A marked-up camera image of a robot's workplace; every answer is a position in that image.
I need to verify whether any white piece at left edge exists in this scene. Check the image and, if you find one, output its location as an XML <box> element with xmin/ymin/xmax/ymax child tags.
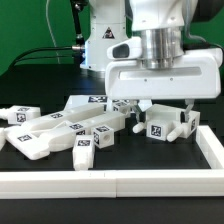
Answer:
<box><xmin>0</xmin><ymin>128</ymin><xmax>6</xmax><ymax>151</ymax></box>

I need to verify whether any long white chair side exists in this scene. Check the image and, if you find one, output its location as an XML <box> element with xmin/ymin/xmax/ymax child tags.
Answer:
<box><xmin>5</xmin><ymin>111</ymin><xmax>125</xmax><ymax>160</ymax></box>

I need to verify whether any small white tagged cube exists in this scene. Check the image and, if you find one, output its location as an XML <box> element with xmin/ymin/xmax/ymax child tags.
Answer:
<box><xmin>113</xmin><ymin>101</ymin><xmax>130</xmax><ymax>117</ymax></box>

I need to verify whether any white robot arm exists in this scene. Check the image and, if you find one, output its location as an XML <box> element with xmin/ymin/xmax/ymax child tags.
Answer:
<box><xmin>72</xmin><ymin>0</ymin><xmax>224</xmax><ymax>122</ymax></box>

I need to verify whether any white cube with hole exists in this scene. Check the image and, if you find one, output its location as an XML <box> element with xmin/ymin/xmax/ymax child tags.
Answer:
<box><xmin>91</xmin><ymin>125</ymin><xmax>114</xmax><ymax>149</ymax></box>

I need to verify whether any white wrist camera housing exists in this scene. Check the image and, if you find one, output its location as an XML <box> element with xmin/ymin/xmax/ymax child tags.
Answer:
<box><xmin>107</xmin><ymin>36</ymin><xmax>142</xmax><ymax>60</ymax></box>

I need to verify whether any white U-shaped border frame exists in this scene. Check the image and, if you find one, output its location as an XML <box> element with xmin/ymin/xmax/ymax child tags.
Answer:
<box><xmin>0</xmin><ymin>126</ymin><xmax>224</xmax><ymax>199</ymax></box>

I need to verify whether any white marker base plate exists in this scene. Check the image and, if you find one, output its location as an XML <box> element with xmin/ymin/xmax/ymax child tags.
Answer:
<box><xmin>63</xmin><ymin>95</ymin><xmax>153</xmax><ymax>113</ymax></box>

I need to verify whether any white chair seat block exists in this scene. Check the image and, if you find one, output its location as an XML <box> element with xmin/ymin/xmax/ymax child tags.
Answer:
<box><xmin>133</xmin><ymin>104</ymin><xmax>200</xmax><ymax>142</ymax></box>

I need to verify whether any black cable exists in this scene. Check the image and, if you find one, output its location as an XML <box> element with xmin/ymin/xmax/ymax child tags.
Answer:
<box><xmin>7</xmin><ymin>45</ymin><xmax>86</xmax><ymax>71</ymax></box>

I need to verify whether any thin white cable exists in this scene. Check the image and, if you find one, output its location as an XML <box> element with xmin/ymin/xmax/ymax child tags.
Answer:
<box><xmin>45</xmin><ymin>0</ymin><xmax>62</xmax><ymax>65</ymax></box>

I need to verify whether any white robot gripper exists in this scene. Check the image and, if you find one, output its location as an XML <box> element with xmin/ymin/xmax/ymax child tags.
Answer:
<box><xmin>105</xmin><ymin>48</ymin><xmax>223</xmax><ymax>123</ymax></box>

